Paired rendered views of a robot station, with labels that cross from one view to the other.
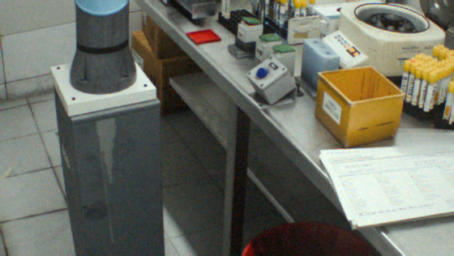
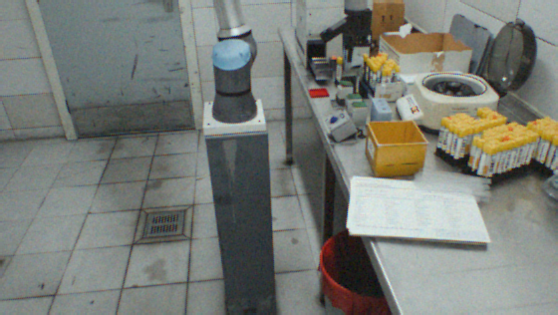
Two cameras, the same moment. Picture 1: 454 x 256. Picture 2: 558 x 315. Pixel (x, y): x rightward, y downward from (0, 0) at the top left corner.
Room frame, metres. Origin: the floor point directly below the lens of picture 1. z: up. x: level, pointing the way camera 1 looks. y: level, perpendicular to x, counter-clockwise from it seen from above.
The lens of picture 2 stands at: (0.05, -0.34, 1.54)
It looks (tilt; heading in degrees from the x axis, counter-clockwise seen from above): 31 degrees down; 20
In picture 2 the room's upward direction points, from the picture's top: 2 degrees counter-clockwise
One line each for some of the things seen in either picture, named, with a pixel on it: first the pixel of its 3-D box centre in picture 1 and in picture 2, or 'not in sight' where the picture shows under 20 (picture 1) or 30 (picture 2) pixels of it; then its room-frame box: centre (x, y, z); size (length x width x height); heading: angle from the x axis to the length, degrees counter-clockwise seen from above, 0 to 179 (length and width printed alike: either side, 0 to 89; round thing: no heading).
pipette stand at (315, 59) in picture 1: (319, 68); (380, 120); (1.31, -0.20, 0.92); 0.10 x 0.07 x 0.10; 21
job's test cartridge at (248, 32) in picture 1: (250, 34); (345, 93); (1.49, -0.05, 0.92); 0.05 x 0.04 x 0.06; 116
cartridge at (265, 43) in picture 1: (267, 49); (353, 105); (1.43, -0.09, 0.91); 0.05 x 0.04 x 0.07; 116
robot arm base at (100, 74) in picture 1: (102, 57); (233, 100); (1.27, 0.27, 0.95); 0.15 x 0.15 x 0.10
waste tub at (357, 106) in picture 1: (358, 105); (394, 148); (1.15, -0.26, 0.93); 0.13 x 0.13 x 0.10; 22
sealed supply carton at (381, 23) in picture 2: not in sight; (375, 13); (2.47, 0.01, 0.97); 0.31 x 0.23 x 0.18; 20
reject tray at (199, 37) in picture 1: (203, 36); (318, 93); (1.57, 0.06, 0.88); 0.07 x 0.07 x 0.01; 26
